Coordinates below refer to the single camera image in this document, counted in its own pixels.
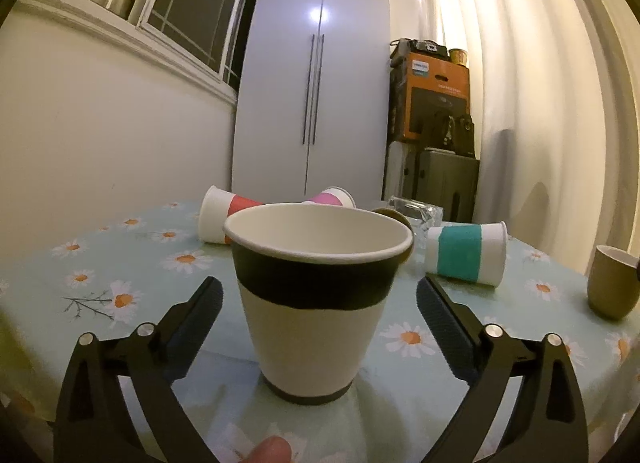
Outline white wardrobe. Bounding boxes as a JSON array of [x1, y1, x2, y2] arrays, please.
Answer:
[[231, 0, 391, 205]]

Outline floral light blue tablecloth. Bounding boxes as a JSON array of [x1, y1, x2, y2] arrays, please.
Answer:
[[0, 200, 640, 463]]

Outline teal band paper cup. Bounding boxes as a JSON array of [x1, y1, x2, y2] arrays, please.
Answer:
[[425, 221, 509, 288]]

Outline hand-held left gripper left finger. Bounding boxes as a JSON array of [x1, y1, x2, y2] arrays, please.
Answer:
[[52, 276, 223, 463]]

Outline dark handbag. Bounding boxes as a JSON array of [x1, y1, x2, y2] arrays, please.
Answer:
[[422, 110, 475, 159]]

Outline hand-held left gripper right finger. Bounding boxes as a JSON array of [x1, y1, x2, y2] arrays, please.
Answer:
[[416, 274, 591, 463]]

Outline cream curtain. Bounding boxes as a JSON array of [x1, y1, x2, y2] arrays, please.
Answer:
[[425, 0, 640, 275]]

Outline grey suitcase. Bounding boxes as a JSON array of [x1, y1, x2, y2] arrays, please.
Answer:
[[417, 147, 481, 223]]

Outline person's left hand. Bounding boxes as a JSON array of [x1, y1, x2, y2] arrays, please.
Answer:
[[248, 435, 292, 463]]

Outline black band paper cup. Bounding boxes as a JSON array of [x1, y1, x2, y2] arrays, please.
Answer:
[[223, 202, 415, 405]]

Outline orange cardboard box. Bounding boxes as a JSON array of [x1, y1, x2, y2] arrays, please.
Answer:
[[389, 52, 471, 141]]

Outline black bag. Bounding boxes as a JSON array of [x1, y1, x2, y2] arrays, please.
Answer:
[[391, 38, 449, 62]]

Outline red band paper cup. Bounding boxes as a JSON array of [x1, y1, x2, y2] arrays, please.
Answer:
[[198, 186, 266, 245]]

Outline white frame window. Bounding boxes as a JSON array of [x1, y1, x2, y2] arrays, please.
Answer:
[[30, 0, 266, 90]]

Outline pink band paper cup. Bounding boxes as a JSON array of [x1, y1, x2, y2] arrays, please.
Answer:
[[300, 186, 357, 209]]

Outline olive cup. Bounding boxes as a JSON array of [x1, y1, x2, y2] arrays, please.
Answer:
[[372, 207, 415, 264], [587, 245, 640, 320]]

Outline clear glass ashtray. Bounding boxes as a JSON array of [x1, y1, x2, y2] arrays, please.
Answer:
[[387, 196, 443, 235]]

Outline white suitcase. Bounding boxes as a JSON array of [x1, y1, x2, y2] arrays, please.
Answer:
[[383, 140, 421, 201]]

